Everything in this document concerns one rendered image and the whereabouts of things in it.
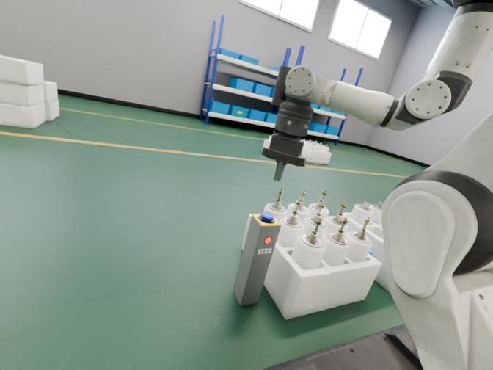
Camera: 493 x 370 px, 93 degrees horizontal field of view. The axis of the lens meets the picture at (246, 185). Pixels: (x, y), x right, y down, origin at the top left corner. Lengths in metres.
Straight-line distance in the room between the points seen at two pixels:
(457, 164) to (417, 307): 0.20
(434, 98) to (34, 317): 1.07
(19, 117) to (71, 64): 2.99
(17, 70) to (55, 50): 3.00
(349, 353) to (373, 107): 0.53
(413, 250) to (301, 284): 0.47
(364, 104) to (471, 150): 0.26
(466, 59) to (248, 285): 0.77
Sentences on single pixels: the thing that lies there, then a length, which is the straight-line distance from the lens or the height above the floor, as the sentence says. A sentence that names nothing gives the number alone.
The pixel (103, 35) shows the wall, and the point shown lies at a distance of 5.67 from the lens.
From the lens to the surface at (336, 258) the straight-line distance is 0.90.
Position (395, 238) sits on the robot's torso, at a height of 0.50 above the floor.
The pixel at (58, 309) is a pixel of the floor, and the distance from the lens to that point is 0.90.
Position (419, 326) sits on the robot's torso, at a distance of 0.46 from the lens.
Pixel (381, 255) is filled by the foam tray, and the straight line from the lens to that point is 1.26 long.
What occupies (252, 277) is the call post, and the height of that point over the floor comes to 0.12.
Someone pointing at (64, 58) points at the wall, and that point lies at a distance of 5.75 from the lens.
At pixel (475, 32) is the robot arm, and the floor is 0.85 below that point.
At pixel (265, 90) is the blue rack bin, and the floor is 0.91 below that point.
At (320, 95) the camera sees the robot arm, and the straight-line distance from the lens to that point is 0.69.
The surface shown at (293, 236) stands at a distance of 0.89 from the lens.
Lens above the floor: 0.64
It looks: 20 degrees down
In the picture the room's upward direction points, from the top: 13 degrees clockwise
